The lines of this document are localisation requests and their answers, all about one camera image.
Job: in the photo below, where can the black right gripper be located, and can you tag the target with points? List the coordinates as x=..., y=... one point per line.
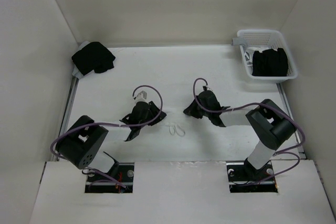
x=191, y=110

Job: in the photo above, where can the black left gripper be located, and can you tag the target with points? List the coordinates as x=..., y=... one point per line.
x=153, y=109

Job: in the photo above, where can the white tank top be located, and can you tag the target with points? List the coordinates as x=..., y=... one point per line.
x=174, y=121

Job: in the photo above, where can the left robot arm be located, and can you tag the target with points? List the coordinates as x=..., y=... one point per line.
x=81, y=147

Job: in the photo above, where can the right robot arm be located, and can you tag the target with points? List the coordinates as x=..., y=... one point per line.
x=267, y=120

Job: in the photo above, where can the black tank top in basket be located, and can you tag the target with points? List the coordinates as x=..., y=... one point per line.
x=270, y=63

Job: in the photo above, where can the folded black tank top stack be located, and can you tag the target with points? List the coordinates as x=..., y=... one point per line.
x=93, y=57

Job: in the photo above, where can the white garment in basket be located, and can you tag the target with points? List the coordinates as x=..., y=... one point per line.
x=248, y=55

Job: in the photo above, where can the grey clip on basket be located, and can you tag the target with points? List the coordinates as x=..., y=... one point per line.
x=237, y=41

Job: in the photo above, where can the white plastic laundry basket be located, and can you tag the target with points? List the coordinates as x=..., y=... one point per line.
x=267, y=39

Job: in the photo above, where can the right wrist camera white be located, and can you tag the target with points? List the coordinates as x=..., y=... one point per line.
x=207, y=88

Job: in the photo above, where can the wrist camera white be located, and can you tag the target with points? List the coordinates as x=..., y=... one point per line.
x=140, y=97
x=207, y=88

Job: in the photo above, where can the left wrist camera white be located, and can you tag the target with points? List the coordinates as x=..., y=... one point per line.
x=140, y=97

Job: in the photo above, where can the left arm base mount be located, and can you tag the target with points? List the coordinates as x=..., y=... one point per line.
x=109, y=176

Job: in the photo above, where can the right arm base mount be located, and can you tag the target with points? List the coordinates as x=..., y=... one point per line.
x=243, y=178

